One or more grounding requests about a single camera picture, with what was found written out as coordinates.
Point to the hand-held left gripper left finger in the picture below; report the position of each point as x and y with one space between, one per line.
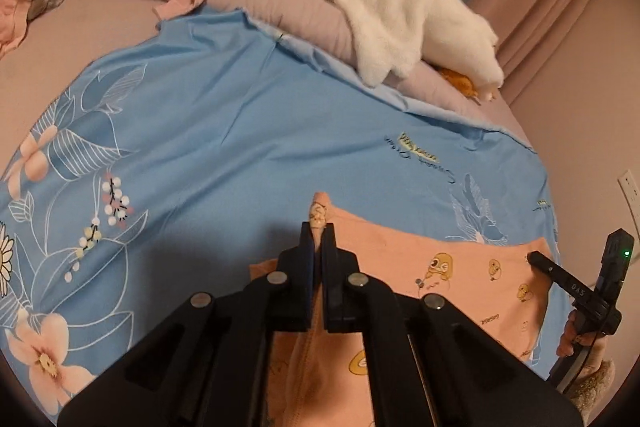
306 257

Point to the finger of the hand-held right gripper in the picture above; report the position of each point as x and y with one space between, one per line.
555 272

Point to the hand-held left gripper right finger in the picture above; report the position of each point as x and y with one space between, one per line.
329 257

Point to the pink duck-print garment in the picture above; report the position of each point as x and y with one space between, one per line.
465 287

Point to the person's right forearm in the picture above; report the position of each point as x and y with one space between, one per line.
597 384

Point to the crumpled pink clothes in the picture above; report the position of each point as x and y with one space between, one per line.
15 7

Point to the person's right hand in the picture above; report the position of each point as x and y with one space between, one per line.
569 332

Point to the blue floral blanket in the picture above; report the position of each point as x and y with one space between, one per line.
225 107

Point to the long pink pillow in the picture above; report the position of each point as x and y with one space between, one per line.
300 12

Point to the white goose plush toy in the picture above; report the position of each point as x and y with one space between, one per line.
400 17

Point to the pink bed sheet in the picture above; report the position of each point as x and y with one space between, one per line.
75 37

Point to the white wall socket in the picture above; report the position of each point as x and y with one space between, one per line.
629 187

